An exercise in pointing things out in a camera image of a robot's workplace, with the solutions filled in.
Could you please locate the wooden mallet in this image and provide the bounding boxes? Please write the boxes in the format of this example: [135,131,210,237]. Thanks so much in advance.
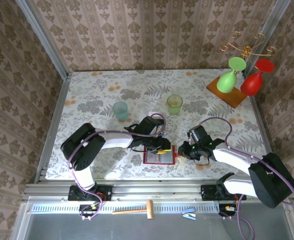
[111,199,155,220]

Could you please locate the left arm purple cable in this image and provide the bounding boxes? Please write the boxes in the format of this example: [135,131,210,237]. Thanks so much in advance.
[66,112,167,221]

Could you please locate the clear plastic box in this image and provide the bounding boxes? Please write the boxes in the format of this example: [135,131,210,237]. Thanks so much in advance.
[146,111,167,137]

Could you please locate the wooden base board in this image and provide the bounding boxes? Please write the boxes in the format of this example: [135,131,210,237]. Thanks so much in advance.
[206,76,249,109]

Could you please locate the teal plastic cup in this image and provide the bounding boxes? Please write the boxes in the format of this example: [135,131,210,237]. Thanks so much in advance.
[112,100,129,122]

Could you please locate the green plastic cup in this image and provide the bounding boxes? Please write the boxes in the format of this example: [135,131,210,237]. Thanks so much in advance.
[166,94,184,116]

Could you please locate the blue stapler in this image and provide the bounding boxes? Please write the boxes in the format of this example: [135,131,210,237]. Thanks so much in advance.
[181,206,197,221]

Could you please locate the aluminium corner post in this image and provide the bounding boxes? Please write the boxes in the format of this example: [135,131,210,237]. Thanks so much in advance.
[14,0,70,79]
[244,0,292,76]

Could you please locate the green plastic wine glass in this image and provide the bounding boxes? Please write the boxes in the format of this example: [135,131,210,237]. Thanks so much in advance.
[216,56,247,94]

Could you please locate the slotted metal cable tray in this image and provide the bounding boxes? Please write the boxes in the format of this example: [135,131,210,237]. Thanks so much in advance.
[30,202,238,215]

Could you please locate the aluminium frame rail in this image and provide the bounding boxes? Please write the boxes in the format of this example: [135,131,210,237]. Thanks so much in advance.
[21,183,294,201]

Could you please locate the gold wire glass rack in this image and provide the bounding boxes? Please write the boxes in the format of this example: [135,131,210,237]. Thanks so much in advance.
[218,30,278,61]

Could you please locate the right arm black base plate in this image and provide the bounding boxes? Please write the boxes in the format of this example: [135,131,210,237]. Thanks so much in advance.
[200,184,247,202]

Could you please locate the red plastic wine glass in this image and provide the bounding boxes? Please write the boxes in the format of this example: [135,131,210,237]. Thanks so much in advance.
[240,58,276,97]

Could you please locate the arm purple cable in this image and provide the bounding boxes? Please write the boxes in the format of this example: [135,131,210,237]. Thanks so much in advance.
[66,112,167,221]
[198,116,294,240]

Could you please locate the red card holder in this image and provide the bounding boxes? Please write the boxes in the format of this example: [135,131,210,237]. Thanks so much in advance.
[142,144,176,165]

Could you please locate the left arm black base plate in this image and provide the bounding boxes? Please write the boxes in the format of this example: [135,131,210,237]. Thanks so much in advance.
[68,185,113,202]

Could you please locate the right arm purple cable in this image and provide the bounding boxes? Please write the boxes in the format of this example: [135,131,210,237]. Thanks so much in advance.
[198,116,294,240]

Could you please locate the black power connector block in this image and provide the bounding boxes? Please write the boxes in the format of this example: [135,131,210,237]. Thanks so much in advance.
[218,203,241,218]
[78,203,100,218]

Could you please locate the aluminium side rail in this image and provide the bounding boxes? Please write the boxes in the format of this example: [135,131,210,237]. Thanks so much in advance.
[33,71,72,185]
[245,72,289,183]

